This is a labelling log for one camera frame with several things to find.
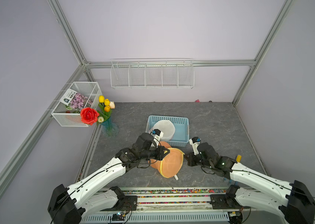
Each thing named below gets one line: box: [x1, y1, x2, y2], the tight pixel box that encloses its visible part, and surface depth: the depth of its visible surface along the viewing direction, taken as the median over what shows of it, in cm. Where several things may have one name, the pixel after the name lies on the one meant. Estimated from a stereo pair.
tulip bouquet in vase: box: [96, 95, 119, 138], surface depth 84 cm
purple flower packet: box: [59, 88, 94, 113], surface depth 75 cm
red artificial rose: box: [80, 107, 100, 126], surface depth 67 cm
